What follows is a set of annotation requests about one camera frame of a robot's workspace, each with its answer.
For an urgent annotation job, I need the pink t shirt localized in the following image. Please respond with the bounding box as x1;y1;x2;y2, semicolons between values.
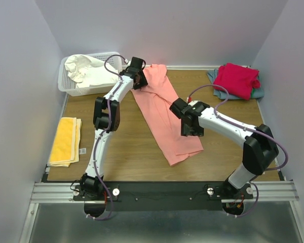
132;64;203;166

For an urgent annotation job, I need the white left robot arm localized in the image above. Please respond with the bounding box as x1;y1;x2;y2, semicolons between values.
79;57;148;200

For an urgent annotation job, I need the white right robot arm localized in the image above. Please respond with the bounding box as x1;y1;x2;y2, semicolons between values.
170;98;279;198

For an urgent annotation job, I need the white cloth in basket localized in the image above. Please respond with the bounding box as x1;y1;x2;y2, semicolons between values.
64;54;119;88

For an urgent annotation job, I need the folded red t shirt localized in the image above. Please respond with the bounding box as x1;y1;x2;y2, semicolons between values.
213;63;261;100

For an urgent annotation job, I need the white plastic basket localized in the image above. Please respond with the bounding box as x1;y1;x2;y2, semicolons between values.
58;52;122;96

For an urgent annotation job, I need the folded green t shirt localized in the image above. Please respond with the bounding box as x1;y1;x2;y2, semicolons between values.
250;88;256;99

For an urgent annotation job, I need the folded blue t shirt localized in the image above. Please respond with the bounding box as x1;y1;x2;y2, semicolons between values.
206;69;264;100

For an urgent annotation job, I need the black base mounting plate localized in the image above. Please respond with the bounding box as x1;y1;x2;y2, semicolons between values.
72;179;253;214

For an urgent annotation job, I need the folded yellow towel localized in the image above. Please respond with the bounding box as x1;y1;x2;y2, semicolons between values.
48;117;82;168

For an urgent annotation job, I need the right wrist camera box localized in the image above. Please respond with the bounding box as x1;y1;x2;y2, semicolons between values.
188;100;199;107

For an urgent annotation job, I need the aluminium frame rail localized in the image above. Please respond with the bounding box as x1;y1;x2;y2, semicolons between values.
30;181;299;204

